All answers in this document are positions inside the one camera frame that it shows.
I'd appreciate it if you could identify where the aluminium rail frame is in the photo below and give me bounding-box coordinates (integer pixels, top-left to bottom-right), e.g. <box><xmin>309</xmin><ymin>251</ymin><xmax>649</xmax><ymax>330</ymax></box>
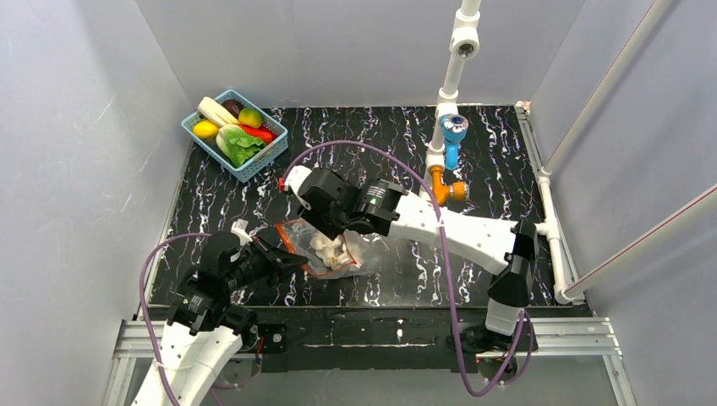
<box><xmin>102</xmin><ymin>317</ymin><xmax>636</xmax><ymax>405</ymax></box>

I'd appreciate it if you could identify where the blue plastic basket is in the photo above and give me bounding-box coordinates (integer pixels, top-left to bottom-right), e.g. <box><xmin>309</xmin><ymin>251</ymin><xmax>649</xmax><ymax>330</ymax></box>
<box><xmin>181</xmin><ymin>90</ymin><xmax>288</xmax><ymax>182</ymax></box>

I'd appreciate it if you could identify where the blue pipe fitting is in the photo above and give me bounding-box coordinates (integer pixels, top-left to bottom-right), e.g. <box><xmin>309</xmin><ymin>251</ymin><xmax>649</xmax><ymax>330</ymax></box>
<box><xmin>440</xmin><ymin>114</ymin><xmax>468</xmax><ymax>171</ymax></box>

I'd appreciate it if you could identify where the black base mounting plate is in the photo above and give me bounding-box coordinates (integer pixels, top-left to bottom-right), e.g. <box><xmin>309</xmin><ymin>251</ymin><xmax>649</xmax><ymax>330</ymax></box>
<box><xmin>255</xmin><ymin>307</ymin><xmax>458</xmax><ymax>373</ymax></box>

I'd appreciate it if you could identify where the green yellow mango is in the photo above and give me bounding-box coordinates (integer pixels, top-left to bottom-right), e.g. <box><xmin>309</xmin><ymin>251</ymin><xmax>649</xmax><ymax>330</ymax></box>
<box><xmin>238</xmin><ymin>107</ymin><xmax>264</xmax><ymax>129</ymax></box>

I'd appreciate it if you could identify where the white bun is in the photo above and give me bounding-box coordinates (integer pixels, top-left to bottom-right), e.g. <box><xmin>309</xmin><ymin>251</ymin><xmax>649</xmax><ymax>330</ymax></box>
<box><xmin>197</xmin><ymin>96</ymin><xmax>238</xmax><ymax>128</ymax></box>

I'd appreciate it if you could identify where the red chili pepper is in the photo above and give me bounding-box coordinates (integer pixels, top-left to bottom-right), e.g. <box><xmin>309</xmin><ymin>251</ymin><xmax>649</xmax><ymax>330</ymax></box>
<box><xmin>240</xmin><ymin>124</ymin><xmax>276</xmax><ymax>145</ymax></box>

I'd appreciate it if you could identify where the white pvc pipe frame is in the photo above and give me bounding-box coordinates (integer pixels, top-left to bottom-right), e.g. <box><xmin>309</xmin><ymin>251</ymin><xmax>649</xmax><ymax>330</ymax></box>
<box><xmin>423</xmin><ymin>0</ymin><xmax>717</xmax><ymax>306</ymax></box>

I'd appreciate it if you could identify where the yellow lemon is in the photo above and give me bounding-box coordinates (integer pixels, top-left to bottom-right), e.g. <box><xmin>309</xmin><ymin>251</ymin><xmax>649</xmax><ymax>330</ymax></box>
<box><xmin>192</xmin><ymin>119</ymin><xmax>220</xmax><ymax>140</ymax></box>

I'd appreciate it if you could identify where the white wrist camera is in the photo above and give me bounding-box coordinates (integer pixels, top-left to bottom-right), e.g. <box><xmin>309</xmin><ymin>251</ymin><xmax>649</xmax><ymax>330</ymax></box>
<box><xmin>231</xmin><ymin>219</ymin><xmax>251</xmax><ymax>245</ymax></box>
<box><xmin>279</xmin><ymin>165</ymin><xmax>312</xmax><ymax>195</ymax></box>

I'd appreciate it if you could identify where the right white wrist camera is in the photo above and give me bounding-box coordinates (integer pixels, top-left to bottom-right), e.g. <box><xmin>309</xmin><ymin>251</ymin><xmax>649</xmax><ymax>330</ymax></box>
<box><xmin>279</xmin><ymin>165</ymin><xmax>312</xmax><ymax>195</ymax></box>

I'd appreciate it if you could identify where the green lettuce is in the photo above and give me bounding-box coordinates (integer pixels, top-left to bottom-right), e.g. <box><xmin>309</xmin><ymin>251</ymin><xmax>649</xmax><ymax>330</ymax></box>
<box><xmin>215</xmin><ymin>124</ymin><xmax>266</xmax><ymax>167</ymax></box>

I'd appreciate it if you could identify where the white toy dumpling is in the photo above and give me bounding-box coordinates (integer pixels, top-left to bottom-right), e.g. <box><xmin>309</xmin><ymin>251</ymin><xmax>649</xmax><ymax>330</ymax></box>
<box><xmin>310</xmin><ymin>233</ymin><xmax>353</xmax><ymax>271</ymax></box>

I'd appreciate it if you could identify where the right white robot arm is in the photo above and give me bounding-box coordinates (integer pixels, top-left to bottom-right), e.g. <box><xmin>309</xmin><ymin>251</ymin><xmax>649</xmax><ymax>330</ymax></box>
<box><xmin>285</xmin><ymin>166</ymin><xmax>538</xmax><ymax>336</ymax></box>

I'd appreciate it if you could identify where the orange pipe fitting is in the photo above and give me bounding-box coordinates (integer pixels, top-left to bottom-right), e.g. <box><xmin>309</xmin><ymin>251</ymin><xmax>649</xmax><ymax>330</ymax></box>
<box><xmin>429</xmin><ymin>165</ymin><xmax>469</xmax><ymax>206</ymax></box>

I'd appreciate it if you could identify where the purple cable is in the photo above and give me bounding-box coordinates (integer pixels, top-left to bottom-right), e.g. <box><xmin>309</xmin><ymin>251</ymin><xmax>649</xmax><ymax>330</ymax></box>
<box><xmin>139</xmin><ymin>233</ymin><xmax>265</xmax><ymax>406</ymax></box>
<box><xmin>282</xmin><ymin>140</ymin><xmax>536</xmax><ymax>398</ymax></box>

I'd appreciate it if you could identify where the clear zip bag orange zipper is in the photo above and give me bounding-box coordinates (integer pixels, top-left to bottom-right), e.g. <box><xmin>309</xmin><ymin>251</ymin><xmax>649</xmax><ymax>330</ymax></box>
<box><xmin>276</xmin><ymin>219</ymin><xmax>380</xmax><ymax>280</ymax></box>

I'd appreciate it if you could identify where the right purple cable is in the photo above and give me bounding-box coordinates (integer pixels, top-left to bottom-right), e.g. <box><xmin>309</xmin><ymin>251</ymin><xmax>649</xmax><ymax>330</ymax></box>
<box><xmin>282</xmin><ymin>140</ymin><xmax>536</xmax><ymax>398</ymax></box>

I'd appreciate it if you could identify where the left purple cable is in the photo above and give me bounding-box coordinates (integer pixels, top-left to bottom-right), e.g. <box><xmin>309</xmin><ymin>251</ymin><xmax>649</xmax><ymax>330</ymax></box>
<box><xmin>139</xmin><ymin>233</ymin><xmax>265</xmax><ymax>406</ymax></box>

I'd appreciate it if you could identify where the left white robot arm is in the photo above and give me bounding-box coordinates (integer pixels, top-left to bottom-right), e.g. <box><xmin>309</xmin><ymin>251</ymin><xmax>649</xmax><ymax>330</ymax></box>
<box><xmin>133</xmin><ymin>232</ymin><xmax>309</xmax><ymax>405</ymax></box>

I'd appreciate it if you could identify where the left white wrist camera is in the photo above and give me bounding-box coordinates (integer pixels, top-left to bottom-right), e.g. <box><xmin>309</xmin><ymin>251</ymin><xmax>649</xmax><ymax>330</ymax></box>
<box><xmin>231</xmin><ymin>219</ymin><xmax>251</xmax><ymax>245</ymax></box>

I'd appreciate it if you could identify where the dark purple fruit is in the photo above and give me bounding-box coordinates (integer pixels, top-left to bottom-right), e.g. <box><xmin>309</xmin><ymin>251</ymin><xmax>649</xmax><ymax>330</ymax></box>
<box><xmin>222</xmin><ymin>99</ymin><xmax>244</xmax><ymax>118</ymax></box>

